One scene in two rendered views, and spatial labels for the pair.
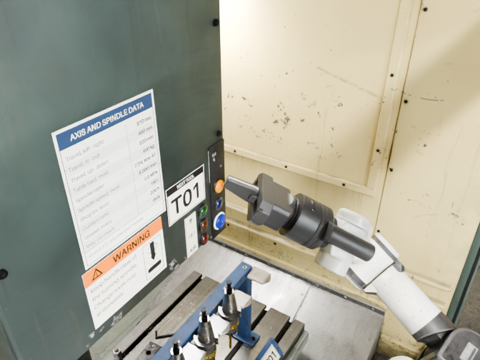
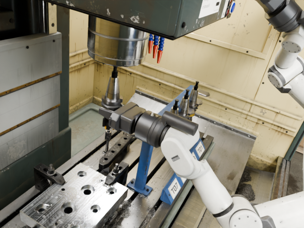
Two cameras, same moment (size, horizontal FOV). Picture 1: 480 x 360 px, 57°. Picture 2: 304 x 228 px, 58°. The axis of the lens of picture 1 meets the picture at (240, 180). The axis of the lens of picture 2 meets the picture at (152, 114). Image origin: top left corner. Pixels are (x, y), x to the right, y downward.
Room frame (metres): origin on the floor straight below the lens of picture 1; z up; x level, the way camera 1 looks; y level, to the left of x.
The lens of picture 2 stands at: (-0.18, 0.38, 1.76)
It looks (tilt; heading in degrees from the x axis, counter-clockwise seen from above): 30 degrees down; 350
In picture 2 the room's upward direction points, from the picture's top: 11 degrees clockwise
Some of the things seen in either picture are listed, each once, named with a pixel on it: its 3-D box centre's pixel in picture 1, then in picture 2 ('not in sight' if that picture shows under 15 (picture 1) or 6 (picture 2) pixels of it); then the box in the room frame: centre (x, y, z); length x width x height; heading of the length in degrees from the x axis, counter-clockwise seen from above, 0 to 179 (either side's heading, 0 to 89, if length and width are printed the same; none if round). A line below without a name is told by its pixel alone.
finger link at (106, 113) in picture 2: not in sight; (106, 114); (0.52, 0.39, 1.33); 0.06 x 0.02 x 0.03; 54
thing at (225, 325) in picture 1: (218, 325); (186, 110); (0.80, 0.06, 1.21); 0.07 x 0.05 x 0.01; 57
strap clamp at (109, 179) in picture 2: not in sight; (116, 177); (0.62, 0.33, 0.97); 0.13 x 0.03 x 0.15; 147
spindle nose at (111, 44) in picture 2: not in sight; (119, 34); (0.55, 0.37, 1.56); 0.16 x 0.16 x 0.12
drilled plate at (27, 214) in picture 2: not in sight; (78, 203); (0.50, 0.46, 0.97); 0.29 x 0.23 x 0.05; 147
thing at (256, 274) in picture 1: (259, 276); (202, 92); (0.99, -0.06, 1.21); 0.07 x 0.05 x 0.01; 57
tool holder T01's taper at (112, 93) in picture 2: not in sight; (113, 87); (0.55, 0.37, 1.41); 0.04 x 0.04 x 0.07
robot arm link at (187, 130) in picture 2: not in sight; (174, 133); (0.43, 0.20, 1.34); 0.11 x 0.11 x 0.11; 54
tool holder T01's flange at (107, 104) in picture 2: not in sight; (111, 100); (0.55, 0.37, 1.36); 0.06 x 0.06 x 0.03
